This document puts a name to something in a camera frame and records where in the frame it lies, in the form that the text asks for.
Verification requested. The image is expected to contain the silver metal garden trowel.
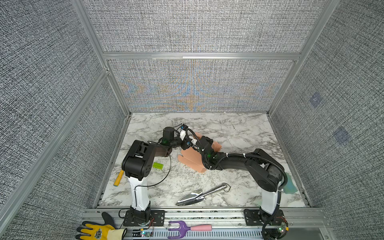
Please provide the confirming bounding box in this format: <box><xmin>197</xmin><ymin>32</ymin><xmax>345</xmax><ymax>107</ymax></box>
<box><xmin>176</xmin><ymin>183</ymin><xmax>231</xmax><ymax>207</ymax></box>

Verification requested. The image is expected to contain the yellow black work glove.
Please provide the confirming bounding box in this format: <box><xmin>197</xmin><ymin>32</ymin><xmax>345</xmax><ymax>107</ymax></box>
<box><xmin>75</xmin><ymin>212</ymin><xmax>127</xmax><ymax>240</ymax></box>

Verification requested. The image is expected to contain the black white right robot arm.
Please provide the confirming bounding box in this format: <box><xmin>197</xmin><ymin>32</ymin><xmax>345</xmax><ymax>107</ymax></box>
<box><xmin>183</xmin><ymin>128</ymin><xmax>288</xmax><ymax>216</ymax></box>

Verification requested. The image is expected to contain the small green tag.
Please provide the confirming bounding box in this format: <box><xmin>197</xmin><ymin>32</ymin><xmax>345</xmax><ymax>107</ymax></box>
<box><xmin>153</xmin><ymin>162</ymin><xmax>164</xmax><ymax>170</ymax></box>

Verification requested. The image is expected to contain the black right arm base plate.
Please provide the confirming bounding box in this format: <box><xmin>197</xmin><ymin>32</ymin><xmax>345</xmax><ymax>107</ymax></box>
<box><xmin>243</xmin><ymin>208</ymin><xmax>271</xmax><ymax>226</ymax></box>

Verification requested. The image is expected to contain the yellow toy shovel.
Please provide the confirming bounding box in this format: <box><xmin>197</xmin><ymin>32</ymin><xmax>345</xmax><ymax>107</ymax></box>
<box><xmin>113</xmin><ymin>170</ymin><xmax>125</xmax><ymax>187</ymax></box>

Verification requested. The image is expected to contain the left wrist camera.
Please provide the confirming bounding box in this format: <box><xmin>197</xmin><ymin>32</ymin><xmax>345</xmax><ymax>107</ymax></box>
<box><xmin>179</xmin><ymin>124</ymin><xmax>188</xmax><ymax>141</ymax></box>

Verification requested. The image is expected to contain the purple pink garden fork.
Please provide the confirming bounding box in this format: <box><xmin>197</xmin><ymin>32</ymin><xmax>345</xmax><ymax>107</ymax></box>
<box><xmin>168</xmin><ymin>221</ymin><xmax>213</xmax><ymax>240</ymax></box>

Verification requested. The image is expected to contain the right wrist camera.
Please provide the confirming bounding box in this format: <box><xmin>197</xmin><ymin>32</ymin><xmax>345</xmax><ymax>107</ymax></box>
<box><xmin>187</xmin><ymin>139</ymin><xmax>199</xmax><ymax>151</ymax></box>

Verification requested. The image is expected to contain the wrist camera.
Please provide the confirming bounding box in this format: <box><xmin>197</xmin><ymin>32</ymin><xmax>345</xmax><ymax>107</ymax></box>
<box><xmin>187</xmin><ymin>139</ymin><xmax>199</xmax><ymax>151</ymax></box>
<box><xmin>179</xmin><ymin>124</ymin><xmax>188</xmax><ymax>141</ymax></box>

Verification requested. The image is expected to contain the green sponge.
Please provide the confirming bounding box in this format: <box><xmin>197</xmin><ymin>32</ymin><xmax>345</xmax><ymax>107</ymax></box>
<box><xmin>283</xmin><ymin>174</ymin><xmax>298</xmax><ymax>195</ymax></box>

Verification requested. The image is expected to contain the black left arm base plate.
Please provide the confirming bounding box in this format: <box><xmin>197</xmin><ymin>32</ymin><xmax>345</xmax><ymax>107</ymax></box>
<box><xmin>123</xmin><ymin>209</ymin><xmax>166</xmax><ymax>227</ymax></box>

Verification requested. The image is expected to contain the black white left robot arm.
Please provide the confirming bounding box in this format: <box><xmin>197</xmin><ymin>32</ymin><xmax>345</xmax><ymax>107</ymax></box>
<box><xmin>122</xmin><ymin>124</ymin><xmax>193</xmax><ymax>215</ymax></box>

